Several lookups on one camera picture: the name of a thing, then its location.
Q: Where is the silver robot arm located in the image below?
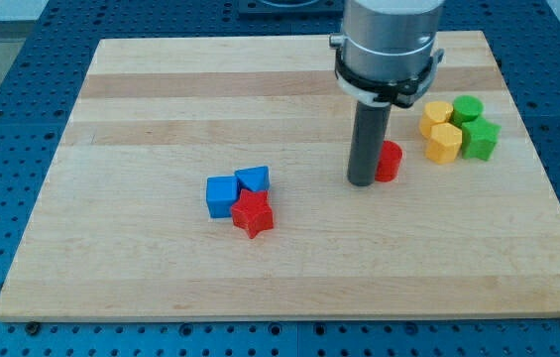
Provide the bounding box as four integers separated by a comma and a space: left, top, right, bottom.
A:
329, 0, 444, 108

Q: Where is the red star block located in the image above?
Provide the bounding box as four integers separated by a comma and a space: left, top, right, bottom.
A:
231, 189, 275, 239

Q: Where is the green star block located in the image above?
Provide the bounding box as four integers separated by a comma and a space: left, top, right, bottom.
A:
461, 116, 502, 161

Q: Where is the blue triangle block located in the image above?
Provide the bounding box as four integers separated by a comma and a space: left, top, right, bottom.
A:
234, 166, 271, 192

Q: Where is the blue cube block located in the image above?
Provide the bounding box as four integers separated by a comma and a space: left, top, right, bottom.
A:
205, 176, 239, 218

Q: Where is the wooden board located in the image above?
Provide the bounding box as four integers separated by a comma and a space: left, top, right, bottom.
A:
0, 31, 560, 322

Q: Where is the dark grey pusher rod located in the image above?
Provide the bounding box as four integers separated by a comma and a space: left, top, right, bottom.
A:
347, 102, 392, 186

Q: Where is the red cylinder block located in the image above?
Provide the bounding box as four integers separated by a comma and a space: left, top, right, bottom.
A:
375, 141, 403, 182

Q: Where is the yellow hexagon block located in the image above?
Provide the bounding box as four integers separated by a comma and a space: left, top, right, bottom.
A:
425, 123, 463, 165

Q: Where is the green cylinder block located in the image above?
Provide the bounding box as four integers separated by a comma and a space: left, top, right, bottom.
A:
451, 95, 484, 128

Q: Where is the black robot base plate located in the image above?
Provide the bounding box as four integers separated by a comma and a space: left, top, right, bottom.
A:
236, 0, 344, 18

